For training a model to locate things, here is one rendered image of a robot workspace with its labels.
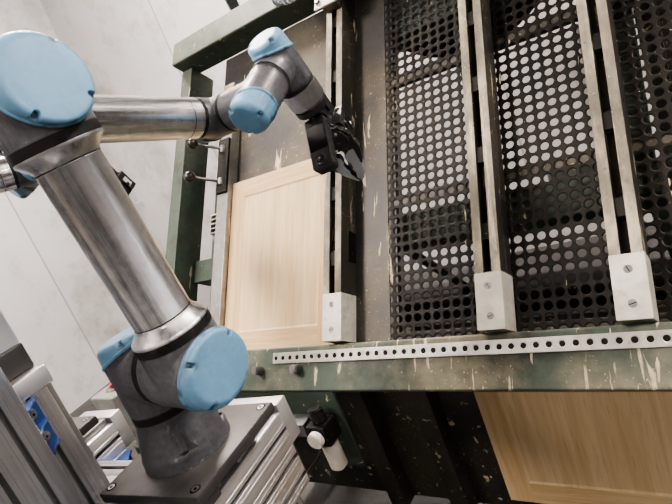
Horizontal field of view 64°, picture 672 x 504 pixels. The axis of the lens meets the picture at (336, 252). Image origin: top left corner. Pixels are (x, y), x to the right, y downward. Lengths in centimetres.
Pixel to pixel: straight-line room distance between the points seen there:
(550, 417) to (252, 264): 95
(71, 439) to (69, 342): 380
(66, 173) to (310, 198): 99
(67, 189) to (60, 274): 419
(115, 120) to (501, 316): 82
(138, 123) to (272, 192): 85
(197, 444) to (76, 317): 405
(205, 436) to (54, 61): 58
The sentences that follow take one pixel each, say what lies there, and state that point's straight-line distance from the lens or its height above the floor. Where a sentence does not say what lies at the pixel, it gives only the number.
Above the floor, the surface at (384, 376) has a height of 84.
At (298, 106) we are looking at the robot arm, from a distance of 107.
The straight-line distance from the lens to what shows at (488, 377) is 121.
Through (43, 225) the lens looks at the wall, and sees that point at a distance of 493.
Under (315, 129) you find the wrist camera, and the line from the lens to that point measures 109.
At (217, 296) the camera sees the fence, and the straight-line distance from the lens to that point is 178.
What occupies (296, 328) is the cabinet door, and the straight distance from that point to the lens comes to 155.
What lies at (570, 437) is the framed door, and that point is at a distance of 158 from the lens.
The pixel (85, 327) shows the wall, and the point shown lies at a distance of 497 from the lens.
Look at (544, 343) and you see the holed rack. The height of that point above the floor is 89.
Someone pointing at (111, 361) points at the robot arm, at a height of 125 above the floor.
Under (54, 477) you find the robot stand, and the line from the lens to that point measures 101.
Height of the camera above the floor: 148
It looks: 15 degrees down
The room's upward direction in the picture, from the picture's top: 22 degrees counter-clockwise
